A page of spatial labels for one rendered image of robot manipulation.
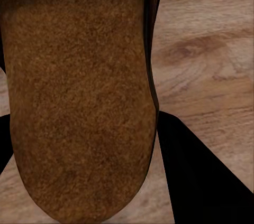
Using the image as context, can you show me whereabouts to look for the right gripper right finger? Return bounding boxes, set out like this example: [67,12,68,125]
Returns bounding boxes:
[157,111,254,224]

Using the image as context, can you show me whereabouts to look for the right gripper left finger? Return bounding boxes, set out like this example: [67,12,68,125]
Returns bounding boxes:
[0,110,13,174]

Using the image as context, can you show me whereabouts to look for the sandal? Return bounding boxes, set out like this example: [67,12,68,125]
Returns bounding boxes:
[0,0,160,224]

